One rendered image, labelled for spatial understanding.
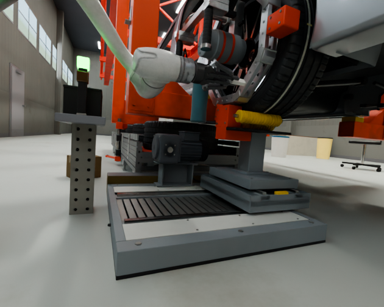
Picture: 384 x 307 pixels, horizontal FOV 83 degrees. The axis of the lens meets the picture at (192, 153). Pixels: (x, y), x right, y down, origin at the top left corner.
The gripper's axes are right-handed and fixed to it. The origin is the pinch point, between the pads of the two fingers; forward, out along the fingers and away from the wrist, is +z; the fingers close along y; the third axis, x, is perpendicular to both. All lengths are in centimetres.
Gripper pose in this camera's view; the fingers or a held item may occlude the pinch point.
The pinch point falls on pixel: (237, 81)
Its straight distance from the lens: 95.1
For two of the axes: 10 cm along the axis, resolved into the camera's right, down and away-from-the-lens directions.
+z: 9.2, 0.4, 4.0
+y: 3.3, -6.4, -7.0
